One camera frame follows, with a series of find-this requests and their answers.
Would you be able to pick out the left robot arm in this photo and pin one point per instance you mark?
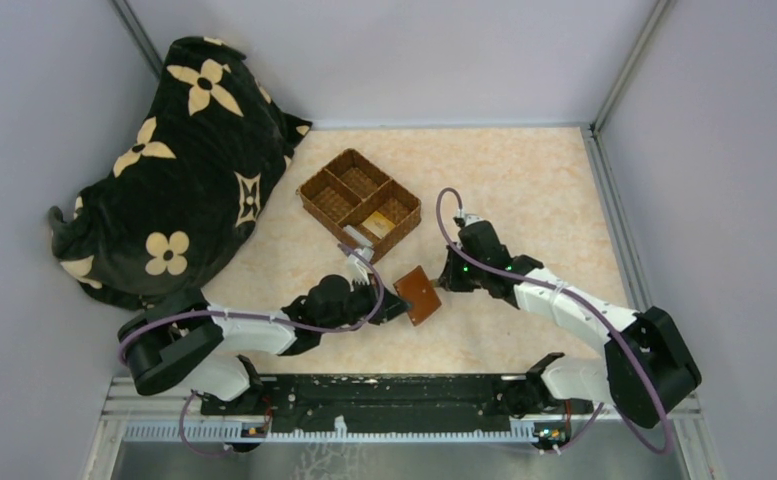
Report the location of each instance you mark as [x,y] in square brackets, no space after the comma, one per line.
[190,342]

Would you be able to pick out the white card in basket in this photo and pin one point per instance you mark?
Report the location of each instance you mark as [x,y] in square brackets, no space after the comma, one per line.
[360,239]

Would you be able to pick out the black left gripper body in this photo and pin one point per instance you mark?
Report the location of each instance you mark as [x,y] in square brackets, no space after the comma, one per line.
[363,302]

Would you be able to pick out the brown leather card holder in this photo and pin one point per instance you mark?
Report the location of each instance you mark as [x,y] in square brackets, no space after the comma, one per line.
[418,290]

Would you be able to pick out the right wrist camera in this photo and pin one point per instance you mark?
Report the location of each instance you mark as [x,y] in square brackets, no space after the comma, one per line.
[463,219]

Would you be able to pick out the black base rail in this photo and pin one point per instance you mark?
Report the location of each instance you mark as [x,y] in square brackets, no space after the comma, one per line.
[292,408]

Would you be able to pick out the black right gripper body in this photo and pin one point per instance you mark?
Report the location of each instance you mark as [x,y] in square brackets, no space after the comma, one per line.
[463,274]

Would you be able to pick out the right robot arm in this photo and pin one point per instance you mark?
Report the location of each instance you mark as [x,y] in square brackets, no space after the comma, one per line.
[643,367]

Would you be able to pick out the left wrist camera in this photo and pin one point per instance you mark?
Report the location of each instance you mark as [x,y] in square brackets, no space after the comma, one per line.
[358,264]

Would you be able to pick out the yellow card in basket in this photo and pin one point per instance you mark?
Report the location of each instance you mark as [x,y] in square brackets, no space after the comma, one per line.
[378,224]

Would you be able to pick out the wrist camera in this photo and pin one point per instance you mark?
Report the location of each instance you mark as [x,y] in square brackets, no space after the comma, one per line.
[463,219]
[358,264]

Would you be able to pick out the brown woven divided basket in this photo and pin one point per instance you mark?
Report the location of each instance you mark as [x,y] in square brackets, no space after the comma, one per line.
[348,189]

